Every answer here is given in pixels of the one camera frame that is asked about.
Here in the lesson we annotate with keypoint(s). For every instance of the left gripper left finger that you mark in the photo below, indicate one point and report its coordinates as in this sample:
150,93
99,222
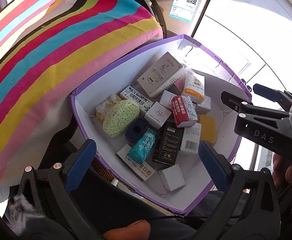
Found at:
48,190

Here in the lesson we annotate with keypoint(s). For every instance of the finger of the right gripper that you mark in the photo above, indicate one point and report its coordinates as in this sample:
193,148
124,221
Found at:
241,105
284,99

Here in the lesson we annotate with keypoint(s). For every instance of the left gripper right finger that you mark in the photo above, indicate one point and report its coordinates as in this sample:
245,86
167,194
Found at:
260,217

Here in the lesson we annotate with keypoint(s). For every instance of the small white cube box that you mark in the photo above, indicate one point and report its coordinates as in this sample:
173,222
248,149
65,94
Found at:
203,107

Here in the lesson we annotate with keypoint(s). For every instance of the orange white tissue pack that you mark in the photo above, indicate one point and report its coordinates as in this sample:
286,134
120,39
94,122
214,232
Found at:
194,87

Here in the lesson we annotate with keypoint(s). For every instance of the red white tissue pack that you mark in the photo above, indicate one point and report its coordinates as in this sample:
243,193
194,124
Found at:
183,111

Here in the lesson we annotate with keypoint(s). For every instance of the white barcode box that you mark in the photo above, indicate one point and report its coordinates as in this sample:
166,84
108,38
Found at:
191,139

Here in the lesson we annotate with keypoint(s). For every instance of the black box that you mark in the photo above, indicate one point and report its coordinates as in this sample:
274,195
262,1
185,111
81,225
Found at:
168,146

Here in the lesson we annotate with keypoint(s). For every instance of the beige illustrated box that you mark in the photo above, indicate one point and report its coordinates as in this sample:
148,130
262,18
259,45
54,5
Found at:
161,75

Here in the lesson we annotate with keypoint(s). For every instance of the white diamond logo box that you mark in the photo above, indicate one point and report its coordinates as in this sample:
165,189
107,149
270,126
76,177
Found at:
157,115

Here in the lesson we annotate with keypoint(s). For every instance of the white dental box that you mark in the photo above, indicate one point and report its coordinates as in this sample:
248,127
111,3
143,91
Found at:
144,171

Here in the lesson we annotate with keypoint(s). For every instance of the dark blue small block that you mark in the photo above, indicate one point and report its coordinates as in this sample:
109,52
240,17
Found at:
136,130

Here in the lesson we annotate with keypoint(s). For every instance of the teal small box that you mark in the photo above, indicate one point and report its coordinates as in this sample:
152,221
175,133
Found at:
143,147

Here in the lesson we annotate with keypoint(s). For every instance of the green round sponge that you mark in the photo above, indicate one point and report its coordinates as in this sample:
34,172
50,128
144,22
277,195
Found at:
120,117

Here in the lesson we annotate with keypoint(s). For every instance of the yellow white sponge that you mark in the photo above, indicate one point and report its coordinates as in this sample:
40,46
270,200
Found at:
103,109

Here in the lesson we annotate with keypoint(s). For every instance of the white blue toothpaste box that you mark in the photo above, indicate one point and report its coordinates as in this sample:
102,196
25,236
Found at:
129,93

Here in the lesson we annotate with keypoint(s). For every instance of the person's right hand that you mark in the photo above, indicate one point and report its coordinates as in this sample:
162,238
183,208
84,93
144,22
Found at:
282,170

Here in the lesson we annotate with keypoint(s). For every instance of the person's left hand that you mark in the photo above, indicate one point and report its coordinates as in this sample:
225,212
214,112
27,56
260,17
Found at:
139,230

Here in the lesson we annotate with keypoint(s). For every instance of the striped colourful tablecloth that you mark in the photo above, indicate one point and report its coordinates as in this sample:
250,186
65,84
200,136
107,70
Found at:
47,49

